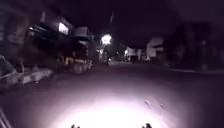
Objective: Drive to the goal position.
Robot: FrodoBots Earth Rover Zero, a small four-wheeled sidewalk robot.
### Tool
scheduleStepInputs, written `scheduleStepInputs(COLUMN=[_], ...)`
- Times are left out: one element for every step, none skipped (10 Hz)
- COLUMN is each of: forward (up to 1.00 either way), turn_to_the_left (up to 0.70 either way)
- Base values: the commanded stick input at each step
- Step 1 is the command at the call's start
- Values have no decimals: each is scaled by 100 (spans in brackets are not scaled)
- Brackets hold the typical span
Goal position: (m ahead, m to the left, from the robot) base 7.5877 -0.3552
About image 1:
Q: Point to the dark trees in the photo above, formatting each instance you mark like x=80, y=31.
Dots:
x=195, y=45

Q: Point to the tall white building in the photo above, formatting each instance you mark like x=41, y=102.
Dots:
x=155, y=48

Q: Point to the row of dark buildings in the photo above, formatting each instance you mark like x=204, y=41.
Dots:
x=43, y=36

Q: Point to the robot's own part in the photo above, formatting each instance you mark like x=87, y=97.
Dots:
x=147, y=126
x=75, y=126

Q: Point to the street lamp pole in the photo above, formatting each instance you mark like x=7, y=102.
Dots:
x=106, y=40

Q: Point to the grey asphalt road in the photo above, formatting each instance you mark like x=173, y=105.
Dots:
x=126, y=86

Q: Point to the low white building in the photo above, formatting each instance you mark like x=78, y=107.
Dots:
x=133, y=54

